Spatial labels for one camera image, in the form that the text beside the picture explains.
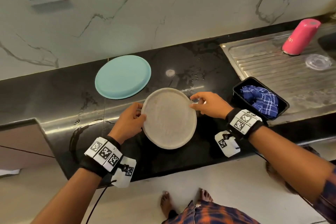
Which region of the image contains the person's left hand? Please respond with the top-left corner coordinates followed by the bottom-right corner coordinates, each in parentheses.
top-left (107, 101), bottom-right (147, 145)

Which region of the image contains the person's right hand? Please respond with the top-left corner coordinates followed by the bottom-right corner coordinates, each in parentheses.
top-left (189, 91), bottom-right (234, 119)

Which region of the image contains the speckled white plate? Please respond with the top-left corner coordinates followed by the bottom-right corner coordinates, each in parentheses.
top-left (141, 87), bottom-right (198, 150)

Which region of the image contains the teal plate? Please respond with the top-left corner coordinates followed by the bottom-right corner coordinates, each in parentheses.
top-left (94, 55), bottom-right (152, 100)

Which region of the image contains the blue striped cloth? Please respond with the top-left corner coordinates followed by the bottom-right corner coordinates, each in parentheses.
top-left (240, 85), bottom-right (280, 118)

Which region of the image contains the person's left forearm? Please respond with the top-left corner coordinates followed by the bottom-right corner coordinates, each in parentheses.
top-left (31, 169), bottom-right (103, 224)

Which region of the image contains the person's right foot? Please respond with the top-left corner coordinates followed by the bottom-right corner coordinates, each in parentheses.
top-left (198, 188), bottom-right (214, 203)

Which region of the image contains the person's left foot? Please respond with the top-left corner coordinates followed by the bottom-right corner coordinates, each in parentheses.
top-left (160, 191), bottom-right (175, 218)

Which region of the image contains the right wrist marker band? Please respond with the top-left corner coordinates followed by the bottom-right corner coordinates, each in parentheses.
top-left (225, 108), bottom-right (270, 140)

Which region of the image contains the wrist marker band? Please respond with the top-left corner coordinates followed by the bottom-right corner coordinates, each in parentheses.
top-left (225, 108), bottom-right (270, 140)
top-left (80, 135), bottom-right (124, 177)

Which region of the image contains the black plastic tray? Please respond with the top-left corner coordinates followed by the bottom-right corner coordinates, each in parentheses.
top-left (231, 76), bottom-right (291, 122)

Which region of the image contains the left wrist marker band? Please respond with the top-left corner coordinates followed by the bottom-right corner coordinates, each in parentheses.
top-left (80, 135), bottom-right (124, 177)

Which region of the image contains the steel sink drainboard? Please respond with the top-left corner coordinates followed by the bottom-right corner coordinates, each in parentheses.
top-left (220, 22), bottom-right (336, 126)

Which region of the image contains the brown lower drawer unit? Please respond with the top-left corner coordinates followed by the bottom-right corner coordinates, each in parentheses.
top-left (0, 119), bottom-right (57, 170)

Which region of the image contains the red bear cup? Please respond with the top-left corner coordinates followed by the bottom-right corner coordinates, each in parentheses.
top-left (281, 19), bottom-right (322, 56)

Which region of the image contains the clear plastic lid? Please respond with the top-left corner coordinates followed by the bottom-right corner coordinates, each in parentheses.
top-left (305, 54), bottom-right (333, 71)

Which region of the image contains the white paper sheet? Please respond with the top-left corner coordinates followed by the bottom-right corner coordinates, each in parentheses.
top-left (0, 169), bottom-right (22, 176)

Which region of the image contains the blue orange plaid shirt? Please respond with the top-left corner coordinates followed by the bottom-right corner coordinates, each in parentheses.
top-left (163, 166), bottom-right (336, 224)

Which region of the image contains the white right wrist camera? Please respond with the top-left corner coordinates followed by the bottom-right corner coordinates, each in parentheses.
top-left (214, 129), bottom-right (242, 159)

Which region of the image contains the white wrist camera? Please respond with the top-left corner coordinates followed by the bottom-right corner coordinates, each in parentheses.
top-left (214, 129), bottom-right (242, 159)
top-left (111, 156), bottom-right (138, 189)

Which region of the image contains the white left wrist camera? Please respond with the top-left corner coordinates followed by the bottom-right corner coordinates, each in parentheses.
top-left (111, 156), bottom-right (138, 189)

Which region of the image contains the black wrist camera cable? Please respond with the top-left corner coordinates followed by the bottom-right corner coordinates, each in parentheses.
top-left (85, 182), bottom-right (117, 224)

